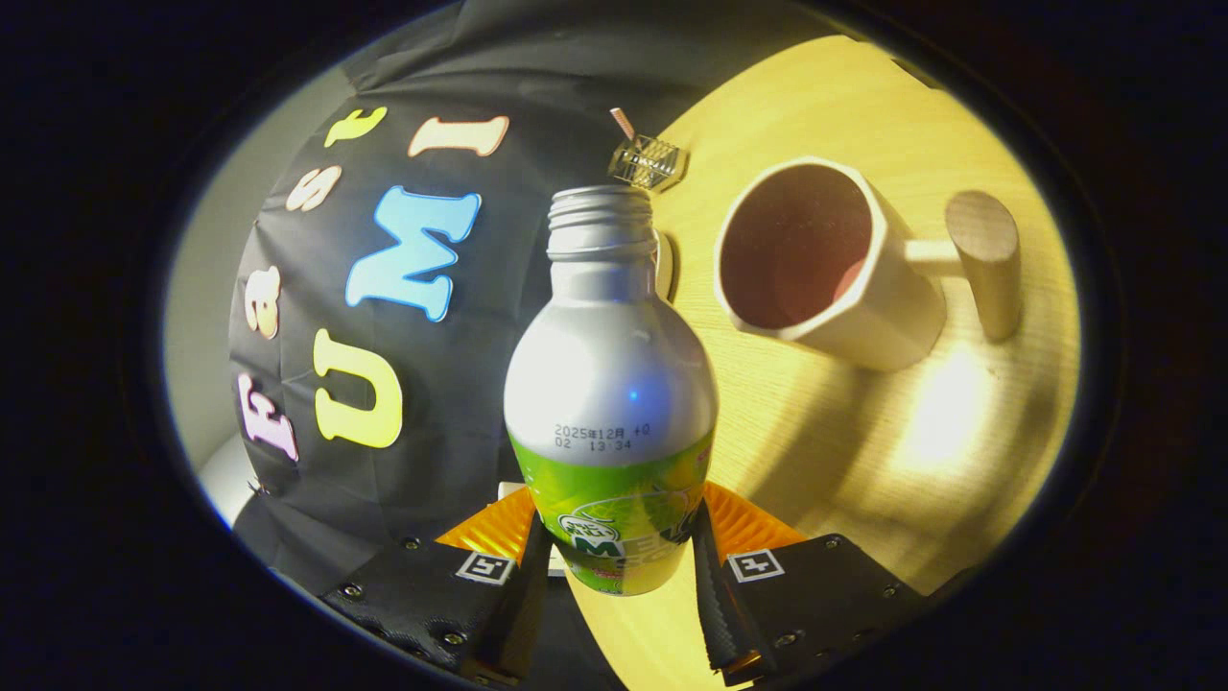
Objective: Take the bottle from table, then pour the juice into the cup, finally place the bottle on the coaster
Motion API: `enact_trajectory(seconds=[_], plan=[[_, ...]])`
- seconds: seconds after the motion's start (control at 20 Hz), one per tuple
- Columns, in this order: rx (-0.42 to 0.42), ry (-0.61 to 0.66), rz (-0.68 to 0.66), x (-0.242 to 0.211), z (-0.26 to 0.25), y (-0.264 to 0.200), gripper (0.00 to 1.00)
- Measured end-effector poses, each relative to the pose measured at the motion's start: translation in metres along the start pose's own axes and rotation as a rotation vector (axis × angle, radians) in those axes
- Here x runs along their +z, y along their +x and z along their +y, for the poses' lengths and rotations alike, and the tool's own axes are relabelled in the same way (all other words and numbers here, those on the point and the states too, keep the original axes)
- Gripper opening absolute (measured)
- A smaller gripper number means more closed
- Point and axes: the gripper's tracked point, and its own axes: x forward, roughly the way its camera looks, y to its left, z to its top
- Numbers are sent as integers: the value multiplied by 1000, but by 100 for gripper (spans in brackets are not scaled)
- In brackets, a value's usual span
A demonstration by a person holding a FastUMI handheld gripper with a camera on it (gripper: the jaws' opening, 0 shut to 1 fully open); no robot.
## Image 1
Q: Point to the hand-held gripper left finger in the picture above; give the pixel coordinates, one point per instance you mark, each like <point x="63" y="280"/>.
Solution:
<point x="432" y="600"/>

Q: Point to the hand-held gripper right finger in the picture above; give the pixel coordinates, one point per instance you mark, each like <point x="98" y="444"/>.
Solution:
<point x="825" y="595"/>

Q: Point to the silver green juice bottle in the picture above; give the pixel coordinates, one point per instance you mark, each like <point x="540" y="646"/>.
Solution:
<point x="609" y="384"/>

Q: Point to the wooden table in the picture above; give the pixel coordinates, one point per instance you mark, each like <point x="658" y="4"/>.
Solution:
<point x="844" y="451"/>

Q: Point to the white oval plate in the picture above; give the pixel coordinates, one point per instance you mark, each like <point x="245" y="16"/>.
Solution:
<point x="663" y="264"/>

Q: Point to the pink striped stick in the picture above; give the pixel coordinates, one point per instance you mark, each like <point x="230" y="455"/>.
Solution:
<point x="623" y="123"/>

